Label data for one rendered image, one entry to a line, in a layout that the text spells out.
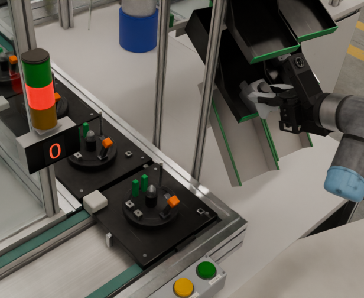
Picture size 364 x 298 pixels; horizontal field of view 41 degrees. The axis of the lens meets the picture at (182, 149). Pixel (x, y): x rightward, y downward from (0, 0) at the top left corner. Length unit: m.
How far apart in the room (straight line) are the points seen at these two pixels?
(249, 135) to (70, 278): 0.58
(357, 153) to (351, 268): 0.51
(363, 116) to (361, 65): 3.10
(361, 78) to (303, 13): 2.64
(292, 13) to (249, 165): 0.40
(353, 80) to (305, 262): 2.61
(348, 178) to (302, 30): 0.43
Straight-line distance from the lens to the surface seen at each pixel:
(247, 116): 1.13
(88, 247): 1.21
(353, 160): 0.91
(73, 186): 1.27
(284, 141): 1.39
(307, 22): 1.22
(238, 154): 1.28
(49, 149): 1.01
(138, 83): 1.81
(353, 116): 0.94
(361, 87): 3.74
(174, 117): 1.66
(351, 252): 1.39
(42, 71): 0.91
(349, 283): 1.33
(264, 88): 1.12
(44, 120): 0.97
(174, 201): 1.09
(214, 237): 1.18
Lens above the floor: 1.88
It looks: 42 degrees down
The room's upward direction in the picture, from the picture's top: 6 degrees clockwise
